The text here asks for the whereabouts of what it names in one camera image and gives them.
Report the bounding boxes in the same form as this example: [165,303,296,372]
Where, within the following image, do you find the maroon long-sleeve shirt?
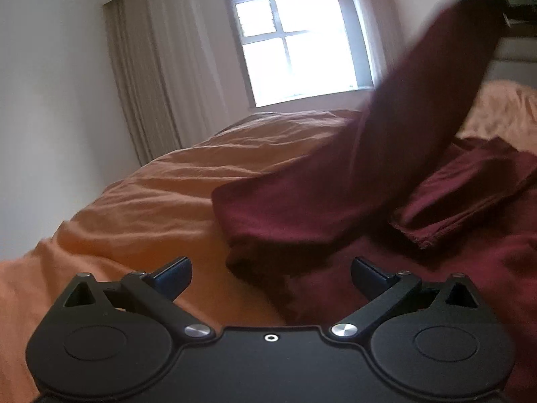
[212,0,536,402]

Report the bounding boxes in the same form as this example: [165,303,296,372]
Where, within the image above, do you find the dark padded headboard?
[485,37,537,88]

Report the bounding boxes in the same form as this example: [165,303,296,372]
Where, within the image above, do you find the orange duvet cover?
[0,79,537,403]

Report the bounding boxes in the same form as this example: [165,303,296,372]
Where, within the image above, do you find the beige right curtain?
[353,0,405,86]

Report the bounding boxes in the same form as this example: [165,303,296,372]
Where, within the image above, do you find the beige curtain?
[104,0,229,165]
[353,0,405,86]

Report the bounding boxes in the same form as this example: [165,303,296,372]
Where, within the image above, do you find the white framed window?
[228,0,373,107]

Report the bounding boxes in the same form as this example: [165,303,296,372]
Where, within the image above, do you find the beige left curtain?
[104,0,229,165]

